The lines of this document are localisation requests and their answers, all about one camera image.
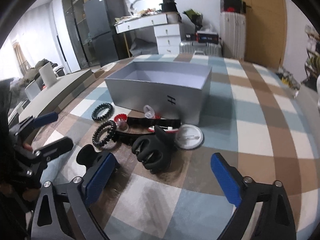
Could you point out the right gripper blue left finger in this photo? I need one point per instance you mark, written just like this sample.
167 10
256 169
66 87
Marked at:
50 219

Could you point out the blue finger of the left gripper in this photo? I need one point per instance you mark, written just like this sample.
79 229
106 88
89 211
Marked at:
50 151
28 125

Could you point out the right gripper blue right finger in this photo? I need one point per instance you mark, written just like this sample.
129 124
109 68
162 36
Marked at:
276 219

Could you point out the black curved hair comb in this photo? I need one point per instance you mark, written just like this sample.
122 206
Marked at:
145 122
125 138

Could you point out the white cylinder humidifier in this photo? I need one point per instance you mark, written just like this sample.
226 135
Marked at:
47 74

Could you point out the plaid bed sheet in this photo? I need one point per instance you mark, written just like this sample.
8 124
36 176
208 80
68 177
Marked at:
250 117

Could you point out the grey open cardboard box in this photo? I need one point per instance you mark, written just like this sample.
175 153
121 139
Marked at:
174 90

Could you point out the dark grey refrigerator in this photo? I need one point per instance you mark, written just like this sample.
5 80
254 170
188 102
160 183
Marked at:
109 46

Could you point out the white desk with drawers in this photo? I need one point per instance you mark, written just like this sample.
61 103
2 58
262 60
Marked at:
168 29

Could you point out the shoe rack with shoes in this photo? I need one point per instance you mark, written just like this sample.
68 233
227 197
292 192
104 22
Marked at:
311 65

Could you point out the silver suitcase lying flat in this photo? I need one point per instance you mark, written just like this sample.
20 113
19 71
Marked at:
193 47

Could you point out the black red box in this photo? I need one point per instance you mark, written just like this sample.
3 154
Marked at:
207 37

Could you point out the black bag on desk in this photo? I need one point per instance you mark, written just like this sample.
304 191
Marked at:
169 6

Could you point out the white upright suitcase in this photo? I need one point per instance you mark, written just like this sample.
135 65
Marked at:
233 35

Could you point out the stacked shoe boxes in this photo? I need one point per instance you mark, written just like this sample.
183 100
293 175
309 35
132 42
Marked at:
236 6

